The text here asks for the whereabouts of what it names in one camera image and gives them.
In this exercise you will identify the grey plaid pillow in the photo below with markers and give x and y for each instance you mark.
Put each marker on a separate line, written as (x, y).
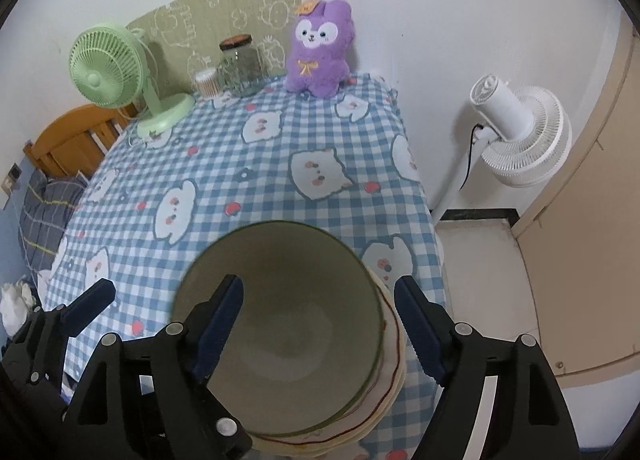
(45, 210)

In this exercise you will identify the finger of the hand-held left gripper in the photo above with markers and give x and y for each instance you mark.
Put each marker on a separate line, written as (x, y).
(90, 305)

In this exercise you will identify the beige door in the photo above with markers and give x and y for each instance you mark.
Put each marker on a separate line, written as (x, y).
(600, 240)

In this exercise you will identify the green desk fan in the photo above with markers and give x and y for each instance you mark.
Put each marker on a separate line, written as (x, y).
(100, 72)

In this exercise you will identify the white standing fan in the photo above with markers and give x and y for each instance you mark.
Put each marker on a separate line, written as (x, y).
(530, 140)

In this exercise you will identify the cotton swab container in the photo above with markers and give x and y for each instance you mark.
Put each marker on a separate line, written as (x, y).
(206, 85)

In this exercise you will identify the blue checkered tablecloth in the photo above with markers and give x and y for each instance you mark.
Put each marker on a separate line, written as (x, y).
(225, 165)

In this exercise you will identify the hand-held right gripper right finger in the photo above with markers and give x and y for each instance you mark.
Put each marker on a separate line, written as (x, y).
(422, 335)

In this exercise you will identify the green cartoon print placemat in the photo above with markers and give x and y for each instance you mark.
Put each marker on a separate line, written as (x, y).
(190, 25)

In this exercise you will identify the wall socket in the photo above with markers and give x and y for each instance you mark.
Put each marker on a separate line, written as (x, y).
(12, 175)

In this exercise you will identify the floral ceramic bowl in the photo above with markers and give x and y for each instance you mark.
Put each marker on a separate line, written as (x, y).
(300, 315)

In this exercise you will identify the wooden headboard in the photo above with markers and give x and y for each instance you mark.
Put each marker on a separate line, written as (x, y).
(70, 140)

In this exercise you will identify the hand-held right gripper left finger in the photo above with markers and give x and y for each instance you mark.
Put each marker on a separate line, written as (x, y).
(220, 325)

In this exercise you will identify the yellow floral plate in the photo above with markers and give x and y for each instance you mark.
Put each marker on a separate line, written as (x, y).
(399, 370)

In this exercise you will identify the white plate red pattern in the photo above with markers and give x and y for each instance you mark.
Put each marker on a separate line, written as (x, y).
(386, 340)

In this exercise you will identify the purple plush rabbit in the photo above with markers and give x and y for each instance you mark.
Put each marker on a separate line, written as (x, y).
(315, 70)

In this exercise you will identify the white crumpled cloth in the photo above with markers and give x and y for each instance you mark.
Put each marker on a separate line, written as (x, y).
(15, 305)

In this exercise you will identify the glass jar dark lid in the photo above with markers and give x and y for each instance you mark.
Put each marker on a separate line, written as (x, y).
(242, 70)

